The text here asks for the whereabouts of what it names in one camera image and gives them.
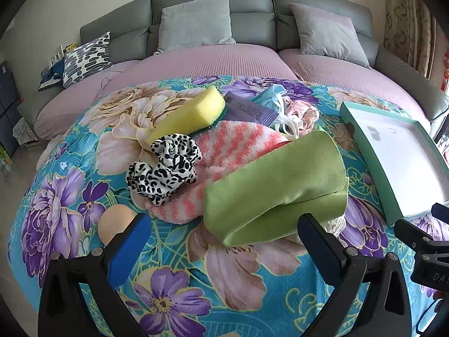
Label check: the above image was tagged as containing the black white patterned pillow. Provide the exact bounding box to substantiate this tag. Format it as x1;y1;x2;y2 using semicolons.
62;31;113;89

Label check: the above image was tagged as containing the teal cardboard box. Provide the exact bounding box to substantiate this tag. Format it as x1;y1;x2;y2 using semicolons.
338;101;449;223

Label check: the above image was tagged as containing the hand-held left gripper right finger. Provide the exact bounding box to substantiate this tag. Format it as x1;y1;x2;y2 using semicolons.
297;213;412;337

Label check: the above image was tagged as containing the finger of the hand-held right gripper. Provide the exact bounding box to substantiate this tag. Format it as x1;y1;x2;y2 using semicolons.
393;218;449;253
431;202;449;220

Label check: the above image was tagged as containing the yellow green sponge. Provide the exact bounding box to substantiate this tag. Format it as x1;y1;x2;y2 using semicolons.
145;86;227;144

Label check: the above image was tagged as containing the patterned paper bag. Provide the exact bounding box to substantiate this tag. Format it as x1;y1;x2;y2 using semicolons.
13;117;40;148

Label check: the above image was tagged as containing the plain grey pillow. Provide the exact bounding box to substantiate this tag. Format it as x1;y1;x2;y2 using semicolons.
154;0;236;56

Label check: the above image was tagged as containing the peach round puff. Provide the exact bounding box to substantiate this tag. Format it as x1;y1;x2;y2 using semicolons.
97;204;136;245

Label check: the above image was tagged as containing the pink sofa seat cover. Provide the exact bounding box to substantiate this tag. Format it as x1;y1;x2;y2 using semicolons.
98;44;299;94
33;60;141;141
279;47;425;120

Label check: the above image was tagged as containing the purple packet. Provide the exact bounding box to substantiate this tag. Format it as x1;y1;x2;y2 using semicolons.
222;91;272;127

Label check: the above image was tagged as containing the grey sofa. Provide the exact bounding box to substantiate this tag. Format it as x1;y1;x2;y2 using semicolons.
17;0;436;130

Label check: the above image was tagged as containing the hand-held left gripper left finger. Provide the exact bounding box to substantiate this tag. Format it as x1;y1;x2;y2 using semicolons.
38;213;152;337

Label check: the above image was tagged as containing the cream lace cloth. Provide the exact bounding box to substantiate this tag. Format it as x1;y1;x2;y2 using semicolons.
316;214;348;239

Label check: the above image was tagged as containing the pink lace cloth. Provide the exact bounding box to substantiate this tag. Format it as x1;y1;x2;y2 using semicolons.
282;99;320;136

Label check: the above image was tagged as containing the thin cord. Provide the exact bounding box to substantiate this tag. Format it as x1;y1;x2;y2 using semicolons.
99;68;122;89

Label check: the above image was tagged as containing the pink striped fuzzy sock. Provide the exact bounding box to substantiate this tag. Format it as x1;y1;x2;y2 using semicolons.
145;121;292;223

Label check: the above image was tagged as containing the floral printed blanket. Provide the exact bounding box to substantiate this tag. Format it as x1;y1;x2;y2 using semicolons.
7;75;449;337

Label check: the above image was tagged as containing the beige patterned curtain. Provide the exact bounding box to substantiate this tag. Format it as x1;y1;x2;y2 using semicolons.
382;0;437;78

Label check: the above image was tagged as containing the row of thin books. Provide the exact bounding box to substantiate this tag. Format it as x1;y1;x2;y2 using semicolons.
52;43;80;61

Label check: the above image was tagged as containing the blue book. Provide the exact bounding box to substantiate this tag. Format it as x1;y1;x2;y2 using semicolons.
39;60;67;91

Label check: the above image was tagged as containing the grey and pink pillow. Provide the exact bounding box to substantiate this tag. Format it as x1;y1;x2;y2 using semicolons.
288;3;372;69

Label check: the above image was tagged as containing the green cloth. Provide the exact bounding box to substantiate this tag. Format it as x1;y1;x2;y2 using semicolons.
203;131;349;247

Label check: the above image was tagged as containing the light blue patterned cloth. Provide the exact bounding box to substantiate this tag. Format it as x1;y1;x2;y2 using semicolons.
253;85;299;137

